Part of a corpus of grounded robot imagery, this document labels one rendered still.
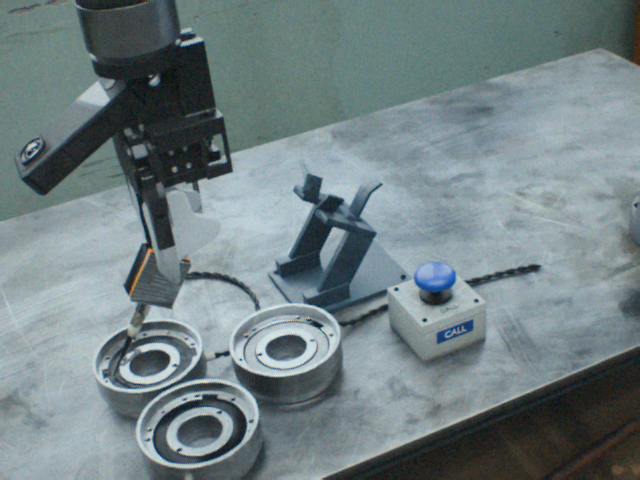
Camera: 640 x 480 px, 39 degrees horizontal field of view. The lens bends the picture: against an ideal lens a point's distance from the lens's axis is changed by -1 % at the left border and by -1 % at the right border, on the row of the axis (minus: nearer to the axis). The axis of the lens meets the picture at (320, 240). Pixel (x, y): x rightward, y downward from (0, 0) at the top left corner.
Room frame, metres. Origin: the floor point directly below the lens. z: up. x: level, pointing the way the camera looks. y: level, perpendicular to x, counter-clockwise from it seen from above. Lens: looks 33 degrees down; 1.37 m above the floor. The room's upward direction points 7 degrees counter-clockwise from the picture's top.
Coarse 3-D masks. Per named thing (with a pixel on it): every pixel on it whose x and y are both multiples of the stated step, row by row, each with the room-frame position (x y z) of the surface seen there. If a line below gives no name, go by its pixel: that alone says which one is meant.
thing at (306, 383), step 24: (264, 312) 0.70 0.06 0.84; (288, 312) 0.71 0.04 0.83; (312, 312) 0.70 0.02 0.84; (240, 336) 0.68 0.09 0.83; (288, 336) 0.68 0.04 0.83; (312, 336) 0.67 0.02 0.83; (336, 336) 0.66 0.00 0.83; (240, 360) 0.65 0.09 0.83; (264, 360) 0.64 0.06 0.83; (336, 360) 0.63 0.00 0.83; (264, 384) 0.61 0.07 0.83; (288, 384) 0.61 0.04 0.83; (312, 384) 0.61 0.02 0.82
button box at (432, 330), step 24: (408, 288) 0.71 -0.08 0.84; (456, 288) 0.70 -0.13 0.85; (408, 312) 0.67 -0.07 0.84; (432, 312) 0.66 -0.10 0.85; (456, 312) 0.66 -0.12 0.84; (480, 312) 0.67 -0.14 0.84; (408, 336) 0.67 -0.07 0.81; (432, 336) 0.65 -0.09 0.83; (456, 336) 0.66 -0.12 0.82; (480, 336) 0.67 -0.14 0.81
